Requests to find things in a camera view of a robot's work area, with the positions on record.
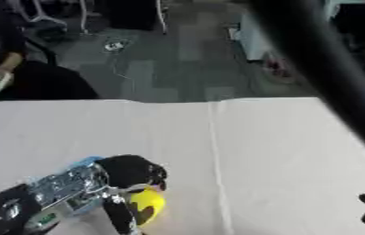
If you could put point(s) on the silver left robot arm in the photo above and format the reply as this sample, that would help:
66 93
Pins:
57 195

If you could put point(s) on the black bin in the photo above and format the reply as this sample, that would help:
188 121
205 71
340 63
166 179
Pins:
132 13

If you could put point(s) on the white office chair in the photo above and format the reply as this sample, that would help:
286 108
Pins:
46 15

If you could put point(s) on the white cabinet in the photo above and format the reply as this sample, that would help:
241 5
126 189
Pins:
255 36

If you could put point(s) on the yellow toy fruit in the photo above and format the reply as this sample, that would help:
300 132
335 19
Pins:
149 203

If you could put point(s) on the thick black diagonal bar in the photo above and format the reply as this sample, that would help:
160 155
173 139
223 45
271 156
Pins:
330 70

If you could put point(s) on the person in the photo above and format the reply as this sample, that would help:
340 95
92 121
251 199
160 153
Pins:
25 67

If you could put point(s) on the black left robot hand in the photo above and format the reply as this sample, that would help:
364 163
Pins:
129 171

